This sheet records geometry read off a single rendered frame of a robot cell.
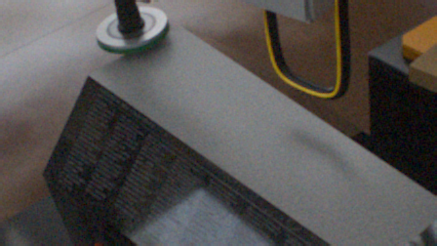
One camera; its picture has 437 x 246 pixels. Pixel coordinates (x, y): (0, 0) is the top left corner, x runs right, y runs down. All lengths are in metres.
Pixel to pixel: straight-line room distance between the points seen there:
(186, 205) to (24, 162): 1.56
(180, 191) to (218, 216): 0.14
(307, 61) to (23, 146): 1.35
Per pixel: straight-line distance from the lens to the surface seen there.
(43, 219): 2.82
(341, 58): 1.52
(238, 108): 1.77
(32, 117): 3.38
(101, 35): 2.08
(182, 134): 1.73
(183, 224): 1.67
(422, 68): 1.81
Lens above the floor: 1.89
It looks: 39 degrees down
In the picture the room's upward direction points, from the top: 12 degrees counter-clockwise
